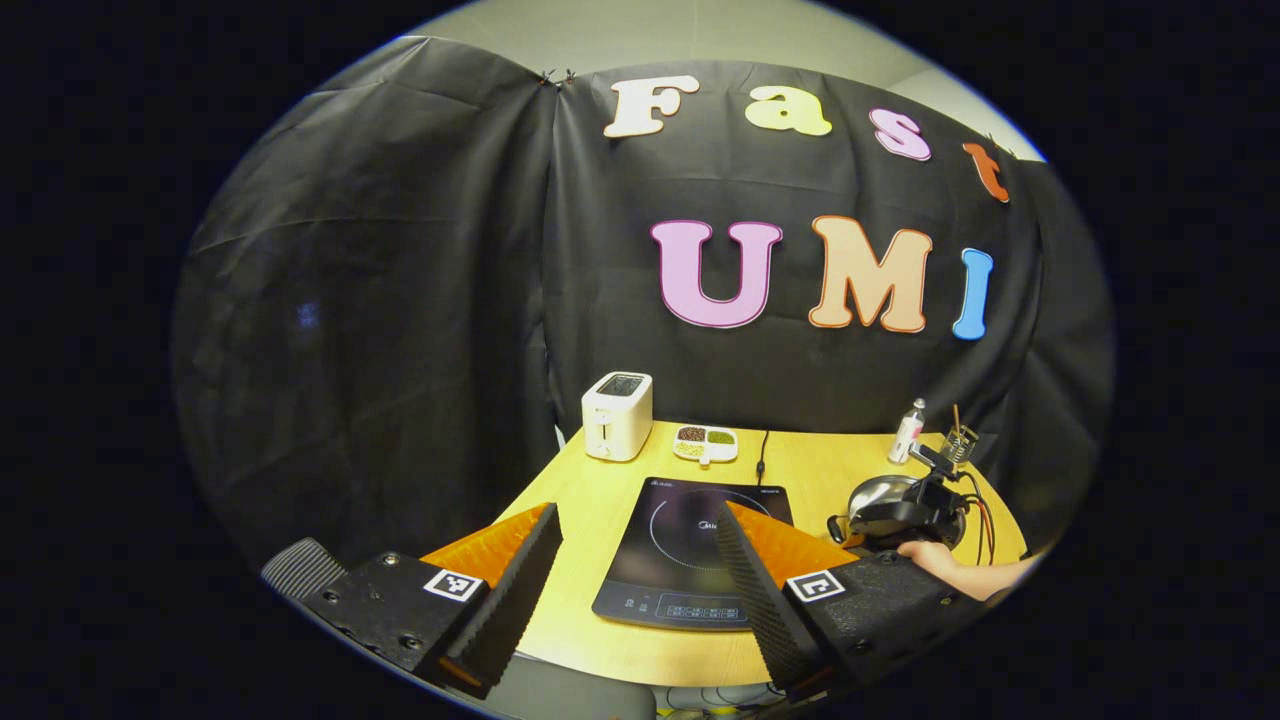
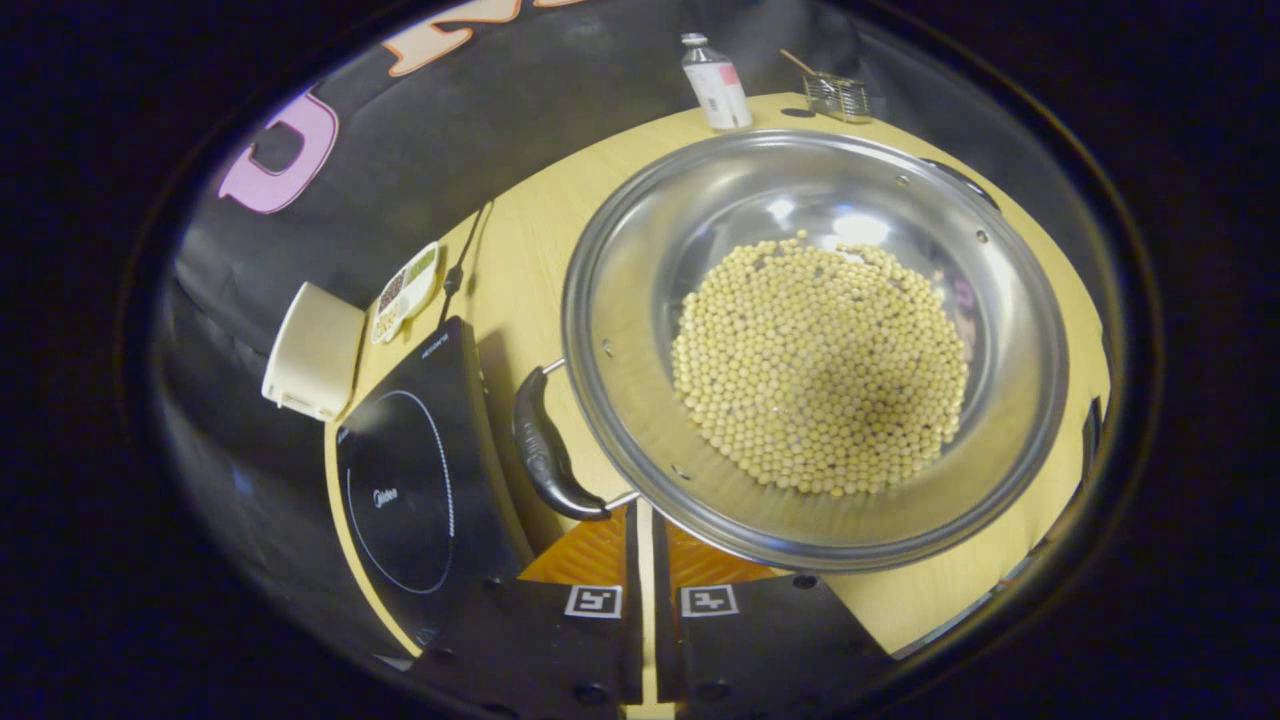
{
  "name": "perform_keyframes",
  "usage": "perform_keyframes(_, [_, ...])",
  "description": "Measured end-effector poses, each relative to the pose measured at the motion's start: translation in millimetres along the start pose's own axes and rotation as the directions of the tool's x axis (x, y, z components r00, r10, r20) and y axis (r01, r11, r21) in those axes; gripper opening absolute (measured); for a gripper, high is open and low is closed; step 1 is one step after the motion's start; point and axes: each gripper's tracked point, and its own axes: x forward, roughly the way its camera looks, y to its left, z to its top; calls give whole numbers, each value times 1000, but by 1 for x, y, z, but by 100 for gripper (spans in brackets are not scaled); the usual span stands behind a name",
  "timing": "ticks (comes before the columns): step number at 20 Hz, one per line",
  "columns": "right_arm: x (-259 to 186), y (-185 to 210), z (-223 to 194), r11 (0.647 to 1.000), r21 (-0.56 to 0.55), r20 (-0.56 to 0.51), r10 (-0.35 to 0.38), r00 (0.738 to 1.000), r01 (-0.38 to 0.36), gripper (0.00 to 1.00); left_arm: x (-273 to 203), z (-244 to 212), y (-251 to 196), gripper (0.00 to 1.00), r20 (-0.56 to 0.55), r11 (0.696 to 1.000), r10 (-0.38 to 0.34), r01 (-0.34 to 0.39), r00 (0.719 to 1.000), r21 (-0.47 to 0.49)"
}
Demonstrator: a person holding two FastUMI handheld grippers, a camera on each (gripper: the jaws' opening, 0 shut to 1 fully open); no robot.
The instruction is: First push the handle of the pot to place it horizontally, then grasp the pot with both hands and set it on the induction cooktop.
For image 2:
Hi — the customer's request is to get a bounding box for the black power cable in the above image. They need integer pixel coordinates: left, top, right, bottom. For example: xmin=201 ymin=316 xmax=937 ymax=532
xmin=437 ymin=200 xmax=496 ymax=326

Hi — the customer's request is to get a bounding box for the wooden stick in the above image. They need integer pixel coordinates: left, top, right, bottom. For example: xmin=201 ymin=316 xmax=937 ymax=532
xmin=780 ymin=48 xmax=831 ymax=86

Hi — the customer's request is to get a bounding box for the pile of yellow soybeans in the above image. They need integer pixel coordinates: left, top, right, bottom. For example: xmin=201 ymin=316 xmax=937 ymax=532
xmin=670 ymin=230 xmax=971 ymax=498

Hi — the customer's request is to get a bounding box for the white toaster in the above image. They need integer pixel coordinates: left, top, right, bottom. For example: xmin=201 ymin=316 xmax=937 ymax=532
xmin=261 ymin=282 xmax=368 ymax=422

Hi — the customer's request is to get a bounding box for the small wire mesh basket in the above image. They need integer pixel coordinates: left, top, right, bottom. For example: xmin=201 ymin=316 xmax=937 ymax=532
xmin=803 ymin=72 xmax=873 ymax=124

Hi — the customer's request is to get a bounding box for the clear bottle with white label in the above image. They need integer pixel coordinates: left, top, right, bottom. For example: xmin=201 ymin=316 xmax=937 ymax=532
xmin=681 ymin=32 xmax=754 ymax=132

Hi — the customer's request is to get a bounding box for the white divided bean dish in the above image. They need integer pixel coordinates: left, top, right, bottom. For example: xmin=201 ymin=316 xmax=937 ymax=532
xmin=370 ymin=242 xmax=442 ymax=345

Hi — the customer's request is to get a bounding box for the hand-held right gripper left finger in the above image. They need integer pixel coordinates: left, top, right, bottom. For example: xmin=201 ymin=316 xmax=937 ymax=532
xmin=410 ymin=500 xmax=644 ymax=713

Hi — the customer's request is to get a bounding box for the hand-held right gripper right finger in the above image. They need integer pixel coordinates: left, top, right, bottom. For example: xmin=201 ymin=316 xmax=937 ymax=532
xmin=652 ymin=510 xmax=896 ymax=719

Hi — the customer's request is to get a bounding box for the black induction cooktop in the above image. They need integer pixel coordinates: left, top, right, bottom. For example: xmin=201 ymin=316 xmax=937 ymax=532
xmin=335 ymin=316 xmax=536 ymax=646

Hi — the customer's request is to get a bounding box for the stainless steel pot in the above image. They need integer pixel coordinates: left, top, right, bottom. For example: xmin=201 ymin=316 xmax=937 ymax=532
xmin=512 ymin=128 xmax=1071 ymax=573

